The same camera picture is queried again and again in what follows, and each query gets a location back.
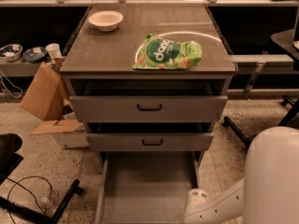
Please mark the grey drawer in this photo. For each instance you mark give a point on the grey drawer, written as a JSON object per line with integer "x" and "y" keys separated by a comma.
{"x": 149, "y": 137}
{"x": 146, "y": 187}
{"x": 144, "y": 100}

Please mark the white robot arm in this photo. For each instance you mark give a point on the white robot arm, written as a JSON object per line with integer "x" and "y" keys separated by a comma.
{"x": 269, "y": 191}

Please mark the grey drawer cabinet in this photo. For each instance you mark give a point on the grey drawer cabinet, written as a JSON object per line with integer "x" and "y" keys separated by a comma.
{"x": 98, "y": 55}

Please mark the black stand base right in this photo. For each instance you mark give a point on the black stand base right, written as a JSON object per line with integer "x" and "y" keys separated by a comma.
{"x": 292, "y": 113}

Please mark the black stand base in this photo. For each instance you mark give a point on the black stand base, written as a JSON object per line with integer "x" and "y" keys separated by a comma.
{"x": 50, "y": 211}
{"x": 292, "y": 113}

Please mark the green snack bag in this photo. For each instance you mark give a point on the green snack bag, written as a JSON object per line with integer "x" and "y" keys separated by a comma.
{"x": 158, "y": 53}

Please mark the black stand base left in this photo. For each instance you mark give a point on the black stand base left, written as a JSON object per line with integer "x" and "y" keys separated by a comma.
{"x": 50, "y": 211}

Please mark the brown cardboard box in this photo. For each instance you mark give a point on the brown cardboard box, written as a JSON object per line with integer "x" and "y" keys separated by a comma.
{"x": 47, "y": 94}

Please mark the dark side table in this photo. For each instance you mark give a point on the dark side table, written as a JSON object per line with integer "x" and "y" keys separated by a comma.
{"x": 289, "y": 41}

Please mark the black chair seat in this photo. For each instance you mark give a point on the black chair seat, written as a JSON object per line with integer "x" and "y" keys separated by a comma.
{"x": 10, "y": 143}

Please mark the white paper cup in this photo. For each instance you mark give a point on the white paper cup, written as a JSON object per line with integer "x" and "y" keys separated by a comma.
{"x": 53, "y": 50}

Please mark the blue white bowl left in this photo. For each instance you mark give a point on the blue white bowl left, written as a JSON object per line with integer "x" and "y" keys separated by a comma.
{"x": 11, "y": 52}

